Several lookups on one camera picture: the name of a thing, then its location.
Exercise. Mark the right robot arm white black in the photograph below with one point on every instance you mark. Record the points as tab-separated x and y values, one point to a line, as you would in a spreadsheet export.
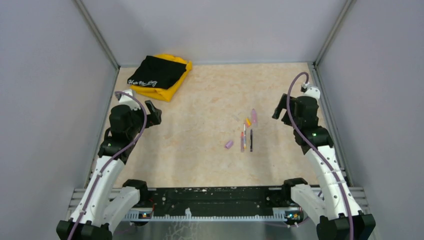
335	213

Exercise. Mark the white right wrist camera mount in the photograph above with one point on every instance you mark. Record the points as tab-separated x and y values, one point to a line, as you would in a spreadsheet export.
310	90

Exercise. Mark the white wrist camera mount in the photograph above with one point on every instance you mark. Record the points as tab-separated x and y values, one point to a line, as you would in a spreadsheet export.
310	90
126	97

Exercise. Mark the purple highlighter cap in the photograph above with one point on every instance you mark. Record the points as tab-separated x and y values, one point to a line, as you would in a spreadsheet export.
229	144

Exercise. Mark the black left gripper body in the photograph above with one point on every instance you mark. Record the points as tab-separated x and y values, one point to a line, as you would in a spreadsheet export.
138	119

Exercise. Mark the white rainbow marker pen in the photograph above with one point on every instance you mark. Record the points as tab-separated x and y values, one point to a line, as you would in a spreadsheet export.
244	136

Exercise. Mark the dark purple gel pen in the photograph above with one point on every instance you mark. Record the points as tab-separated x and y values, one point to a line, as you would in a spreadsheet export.
251	140

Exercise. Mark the black folded cloth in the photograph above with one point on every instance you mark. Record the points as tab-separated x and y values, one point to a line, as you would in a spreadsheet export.
155	72

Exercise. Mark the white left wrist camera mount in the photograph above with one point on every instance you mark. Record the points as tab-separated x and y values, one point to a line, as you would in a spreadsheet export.
126	97

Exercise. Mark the mauve pen with red tip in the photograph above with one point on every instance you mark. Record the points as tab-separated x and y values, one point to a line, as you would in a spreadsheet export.
242	142

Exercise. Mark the pink highlighter pen body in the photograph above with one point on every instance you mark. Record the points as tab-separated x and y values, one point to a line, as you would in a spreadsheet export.
254	118

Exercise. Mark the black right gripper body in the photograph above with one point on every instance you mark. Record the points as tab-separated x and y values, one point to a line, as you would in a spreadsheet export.
283	104

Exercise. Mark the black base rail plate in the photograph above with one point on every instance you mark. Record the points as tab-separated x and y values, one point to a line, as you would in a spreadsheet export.
221	204

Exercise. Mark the yellow folded cloth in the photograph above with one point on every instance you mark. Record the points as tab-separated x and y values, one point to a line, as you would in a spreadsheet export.
165	95

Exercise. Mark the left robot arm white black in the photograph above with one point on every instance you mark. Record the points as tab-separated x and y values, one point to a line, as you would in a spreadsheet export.
97	216

